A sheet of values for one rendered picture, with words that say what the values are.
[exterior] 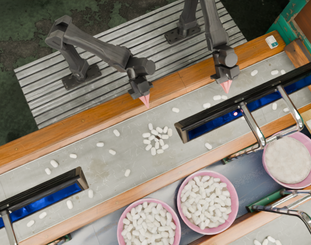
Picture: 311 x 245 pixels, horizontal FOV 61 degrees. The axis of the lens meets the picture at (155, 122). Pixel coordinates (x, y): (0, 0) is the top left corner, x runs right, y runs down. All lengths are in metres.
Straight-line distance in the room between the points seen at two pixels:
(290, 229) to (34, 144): 1.19
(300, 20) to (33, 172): 1.41
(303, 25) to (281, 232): 0.95
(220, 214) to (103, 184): 0.53
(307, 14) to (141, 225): 1.19
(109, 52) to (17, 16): 1.70
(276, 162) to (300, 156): 0.12
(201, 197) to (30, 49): 1.80
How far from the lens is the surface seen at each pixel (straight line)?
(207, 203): 1.24
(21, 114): 2.25
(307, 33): 1.48
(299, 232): 1.40
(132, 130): 1.25
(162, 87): 1.29
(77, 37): 1.03
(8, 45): 2.53
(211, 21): 1.16
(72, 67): 1.28
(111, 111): 1.26
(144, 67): 1.01
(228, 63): 1.13
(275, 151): 1.38
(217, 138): 1.28
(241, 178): 1.36
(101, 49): 1.03
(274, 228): 1.35
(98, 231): 1.31
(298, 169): 1.41
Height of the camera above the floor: 1.96
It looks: 75 degrees down
